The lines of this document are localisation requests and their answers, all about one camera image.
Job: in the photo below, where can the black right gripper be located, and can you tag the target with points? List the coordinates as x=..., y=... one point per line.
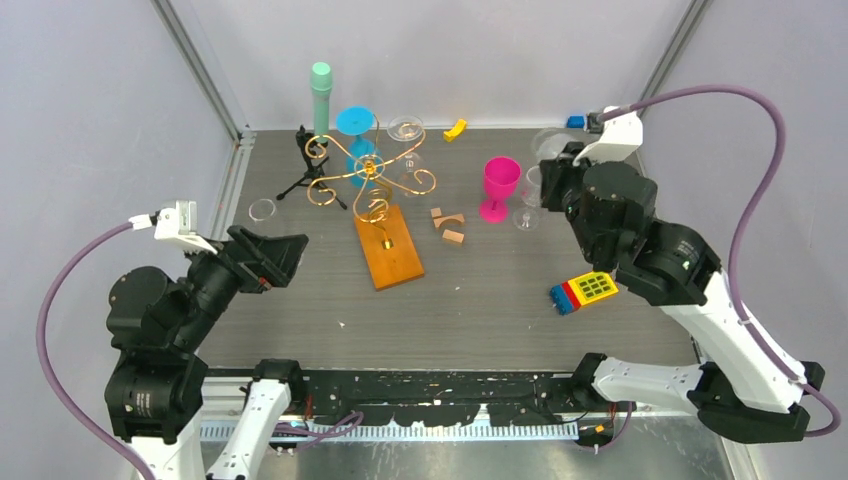
x=556, y=172

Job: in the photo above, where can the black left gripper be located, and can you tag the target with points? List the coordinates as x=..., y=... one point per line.
x=273, y=257

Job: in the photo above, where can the clear wine glass front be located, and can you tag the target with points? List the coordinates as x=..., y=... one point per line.
x=528, y=217

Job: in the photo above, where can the clear wine glass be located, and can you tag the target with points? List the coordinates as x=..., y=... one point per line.
x=549, y=143
x=407, y=130
x=262, y=211
x=528, y=217

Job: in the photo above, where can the pink plastic wine glass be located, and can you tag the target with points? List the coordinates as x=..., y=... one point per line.
x=501, y=176

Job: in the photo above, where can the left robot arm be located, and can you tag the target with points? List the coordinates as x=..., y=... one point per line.
x=154, y=394

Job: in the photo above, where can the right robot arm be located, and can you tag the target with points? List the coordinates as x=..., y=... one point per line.
x=747, y=390

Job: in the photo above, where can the orange wooden rack base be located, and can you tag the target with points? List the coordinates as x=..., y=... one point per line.
x=389, y=250

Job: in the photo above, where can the blue plastic wine glass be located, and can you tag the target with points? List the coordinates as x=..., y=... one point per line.
x=355, y=122

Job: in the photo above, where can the small blue block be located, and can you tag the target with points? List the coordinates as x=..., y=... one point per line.
x=576, y=122

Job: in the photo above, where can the colourful toy block calculator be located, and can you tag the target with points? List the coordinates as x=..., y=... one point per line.
x=582, y=291

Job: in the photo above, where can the yellow curved block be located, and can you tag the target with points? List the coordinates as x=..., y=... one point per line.
x=455, y=131

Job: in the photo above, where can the green microphone on tripod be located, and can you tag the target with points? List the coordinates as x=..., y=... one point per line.
x=321, y=84

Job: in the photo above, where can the wooden rectangular block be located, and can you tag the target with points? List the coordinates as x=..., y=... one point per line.
x=453, y=237

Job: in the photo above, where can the wooden arch block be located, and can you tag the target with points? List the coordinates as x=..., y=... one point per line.
x=449, y=220

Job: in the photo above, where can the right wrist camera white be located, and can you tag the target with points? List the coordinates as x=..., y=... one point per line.
x=619, y=133

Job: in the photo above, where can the aluminium frame rail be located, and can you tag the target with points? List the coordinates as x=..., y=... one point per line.
x=191, y=55

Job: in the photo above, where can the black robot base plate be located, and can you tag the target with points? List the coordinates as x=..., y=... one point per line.
x=445, y=398

